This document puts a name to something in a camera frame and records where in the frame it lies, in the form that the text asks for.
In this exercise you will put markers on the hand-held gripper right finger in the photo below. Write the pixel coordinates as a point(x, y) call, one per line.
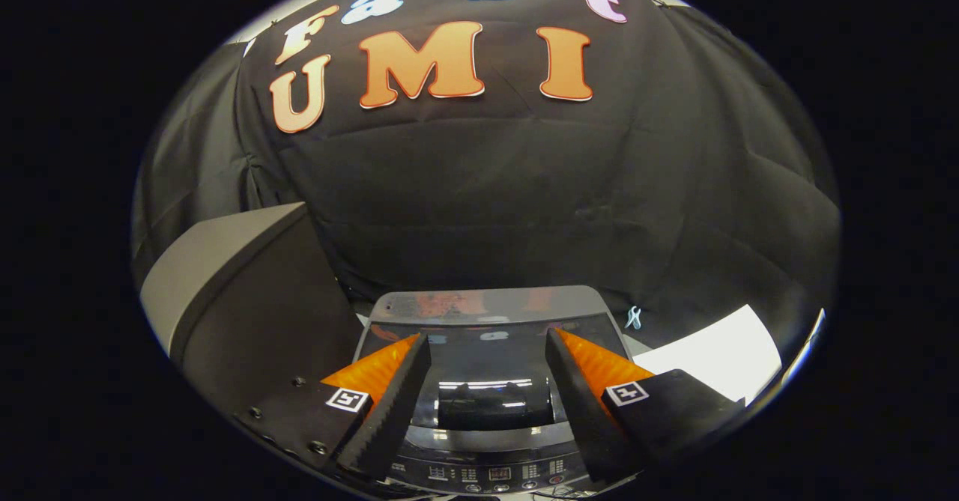
point(581, 411)

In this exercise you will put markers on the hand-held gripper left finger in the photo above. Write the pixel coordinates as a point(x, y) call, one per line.
point(397, 411)

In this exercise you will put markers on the dark glass washing machine lid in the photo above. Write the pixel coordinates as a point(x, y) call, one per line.
point(487, 359)

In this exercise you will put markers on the grey washing machine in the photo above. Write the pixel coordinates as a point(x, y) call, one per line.
point(487, 475)

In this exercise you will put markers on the small white clip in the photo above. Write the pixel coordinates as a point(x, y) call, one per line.
point(634, 318)

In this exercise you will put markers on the white sheet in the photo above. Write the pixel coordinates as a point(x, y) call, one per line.
point(719, 355)

